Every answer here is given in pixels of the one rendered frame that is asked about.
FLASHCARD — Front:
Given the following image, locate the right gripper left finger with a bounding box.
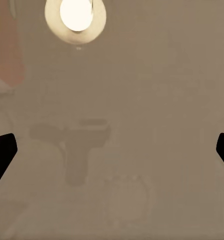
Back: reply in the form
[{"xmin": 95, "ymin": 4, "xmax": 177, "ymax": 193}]
[{"xmin": 0, "ymin": 133, "xmax": 17, "ymax": 179}]

